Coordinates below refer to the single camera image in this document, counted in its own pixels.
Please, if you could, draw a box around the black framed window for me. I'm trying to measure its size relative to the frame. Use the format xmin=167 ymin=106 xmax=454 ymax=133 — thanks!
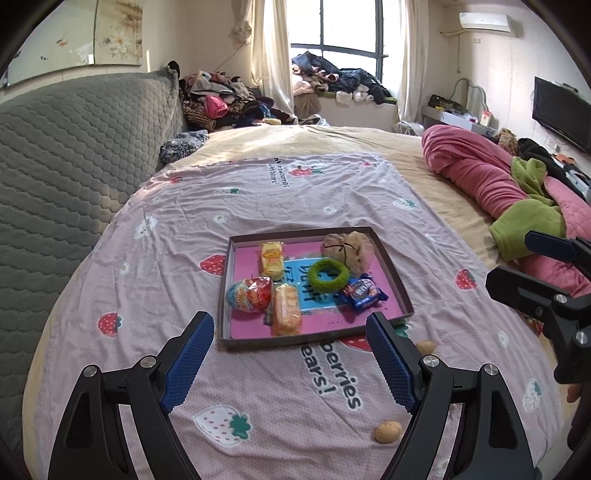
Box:
xmin=290 ymin=0 xmax=402 ymax=100

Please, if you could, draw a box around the dark pile of clothes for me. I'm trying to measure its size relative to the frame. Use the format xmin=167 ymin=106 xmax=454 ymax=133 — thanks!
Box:
xmin=292 ymin=51 xmax=398 ymax=106

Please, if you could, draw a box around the black garment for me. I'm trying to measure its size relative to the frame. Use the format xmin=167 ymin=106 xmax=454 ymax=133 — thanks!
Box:
xmin=517 ymin=137 xmax=573 ymax=181

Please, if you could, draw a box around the white box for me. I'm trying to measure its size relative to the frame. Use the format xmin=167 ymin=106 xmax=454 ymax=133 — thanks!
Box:
xmin=441 ymin=111 xmax=478 ymax=131

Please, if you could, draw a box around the long yellow cake packet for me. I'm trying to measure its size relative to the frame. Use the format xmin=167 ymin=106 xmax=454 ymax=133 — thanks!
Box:
xmin=272 ymin=282 xmax=303 ymax=336

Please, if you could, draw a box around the green fuzzy ring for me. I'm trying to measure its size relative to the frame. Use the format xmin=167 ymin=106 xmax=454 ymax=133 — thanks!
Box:
xmin=308 ymin=259 xmax=350 ymax=294

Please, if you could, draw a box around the mixed pile of clothes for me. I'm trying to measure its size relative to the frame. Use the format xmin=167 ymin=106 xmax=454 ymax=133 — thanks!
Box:
xmin=179 ymin=69 xmax=296 ymax=132

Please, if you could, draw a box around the small yellow snack packet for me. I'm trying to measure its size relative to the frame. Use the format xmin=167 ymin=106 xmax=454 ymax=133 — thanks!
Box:
xmin=261 ymin=241 xmax=286 ymax=281

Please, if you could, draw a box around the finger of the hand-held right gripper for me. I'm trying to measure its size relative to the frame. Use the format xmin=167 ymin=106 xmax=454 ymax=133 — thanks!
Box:
xmin=524 ymin=231 xmax=591 ymax=267
xmin=485 ymin=265 xmax=591 ymax=325

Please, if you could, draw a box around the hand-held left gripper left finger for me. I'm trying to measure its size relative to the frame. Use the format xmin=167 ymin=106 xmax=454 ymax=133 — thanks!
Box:
xmin=47 ymin=311 xmax=215 ymax=480

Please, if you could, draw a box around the green blanket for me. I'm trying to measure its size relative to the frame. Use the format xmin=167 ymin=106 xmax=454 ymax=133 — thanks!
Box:
xmin=489 ymin=157 xmax=566 ymax=264

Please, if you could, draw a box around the black bag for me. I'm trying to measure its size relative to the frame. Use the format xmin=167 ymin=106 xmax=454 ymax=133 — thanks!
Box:
xmin=428 ymin=95 xmax=465 ymax=112

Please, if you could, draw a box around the floral wall painting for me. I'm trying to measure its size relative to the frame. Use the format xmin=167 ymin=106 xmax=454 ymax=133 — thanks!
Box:
xmin=0 ymin=0 xmax=144 ymax=88

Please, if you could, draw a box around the beige mesh pouch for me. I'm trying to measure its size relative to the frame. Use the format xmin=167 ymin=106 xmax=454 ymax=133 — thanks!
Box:
xmin=322 ymin=231 xmax=375 ymax=273

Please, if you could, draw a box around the pink lined cardboard tray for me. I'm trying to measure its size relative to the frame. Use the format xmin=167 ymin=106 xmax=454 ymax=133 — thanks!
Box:
xmin=217 ymin=225 xmax=415 ymax=352

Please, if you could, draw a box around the pink blanket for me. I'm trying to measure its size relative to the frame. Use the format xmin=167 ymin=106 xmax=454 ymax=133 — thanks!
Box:
xmin=421 ymin=124 xmax=591 ymax=298

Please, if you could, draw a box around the blue cookie packet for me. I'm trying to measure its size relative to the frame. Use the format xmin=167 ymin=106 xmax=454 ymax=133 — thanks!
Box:
xmin=339 ymin=273 xmax=389 ymax=311

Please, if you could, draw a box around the cream curtain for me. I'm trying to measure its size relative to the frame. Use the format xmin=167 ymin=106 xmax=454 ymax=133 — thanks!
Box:
xmin=231 ymin=0 xmax=296 ymax=121
xmin=397 ymin=0 xmax=428 ymax=134

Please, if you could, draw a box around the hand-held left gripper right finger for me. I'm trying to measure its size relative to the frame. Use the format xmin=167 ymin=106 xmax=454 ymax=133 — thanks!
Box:
xmin=365 ymin=311 xmax=536 ymax=480

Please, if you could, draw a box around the strawberry print pink bedsheet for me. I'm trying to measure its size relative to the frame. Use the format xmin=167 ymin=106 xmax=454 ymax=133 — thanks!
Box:
xmin=32 ymin=152 xmax=568 ymax=480

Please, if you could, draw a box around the black flat television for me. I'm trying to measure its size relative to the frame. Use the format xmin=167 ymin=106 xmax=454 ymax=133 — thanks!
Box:
xmin=532 ymin=76 xmax=591 ymax=155

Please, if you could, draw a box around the white air conditioner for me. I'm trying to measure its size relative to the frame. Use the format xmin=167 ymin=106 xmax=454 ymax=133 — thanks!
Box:
xmin=458 ymin=12 xmax=515 ymax=34

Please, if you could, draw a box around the grey quilted headboard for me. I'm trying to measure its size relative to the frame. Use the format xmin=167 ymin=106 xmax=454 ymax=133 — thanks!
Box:
xmin=0 ymin=69 xmax=185 ymax=462

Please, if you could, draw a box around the dark patterned pillow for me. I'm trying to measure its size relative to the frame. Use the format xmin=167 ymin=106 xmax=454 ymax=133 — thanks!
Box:
xmin=159 ymin=130 xmax=209 ymax=164

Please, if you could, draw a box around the white arched mirror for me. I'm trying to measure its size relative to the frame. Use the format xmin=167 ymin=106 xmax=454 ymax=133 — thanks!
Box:
xmin=454 ymin=78 xmax=489 ymax=116

